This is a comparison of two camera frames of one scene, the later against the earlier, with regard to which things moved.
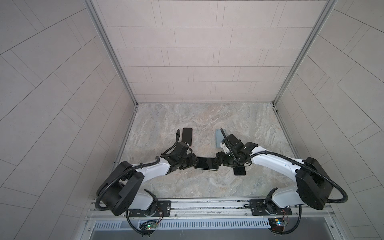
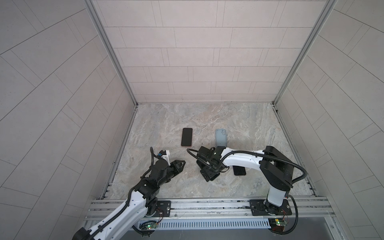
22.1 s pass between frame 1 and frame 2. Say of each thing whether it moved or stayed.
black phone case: moved
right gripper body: moved
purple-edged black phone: stayed
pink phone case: stayed
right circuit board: stayed
